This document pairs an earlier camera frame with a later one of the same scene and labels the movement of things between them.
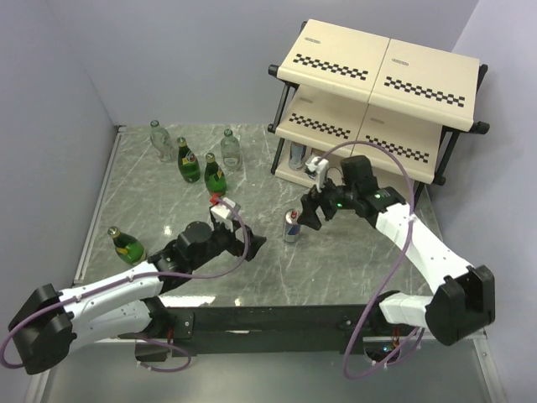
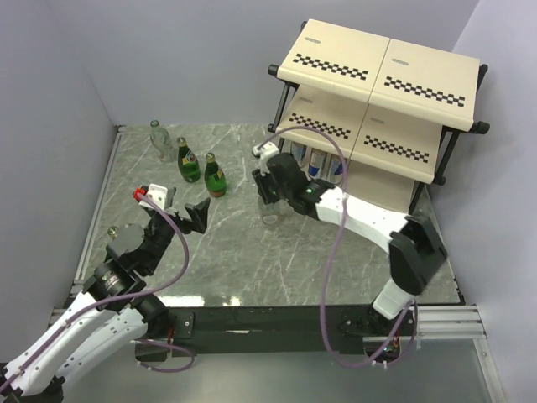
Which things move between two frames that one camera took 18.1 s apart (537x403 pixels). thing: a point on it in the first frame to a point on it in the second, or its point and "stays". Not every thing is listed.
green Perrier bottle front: x=215 y=178 stays
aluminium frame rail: x=96 y=204 stays
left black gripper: x=236 y=244 to x=198 y=213
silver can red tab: x=291 y=227 to x=336 y=170
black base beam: x=248 y=329 stays
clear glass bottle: x=230 y=151 to x=273 y=216
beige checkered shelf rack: x=349 y=93 stays
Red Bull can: x=315 y=153 stays
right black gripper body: x=333 y=197 to x=270 y=191
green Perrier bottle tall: x=188 y=164 stays
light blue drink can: x=297 y=155 stays
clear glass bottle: x=161 y=142 stays
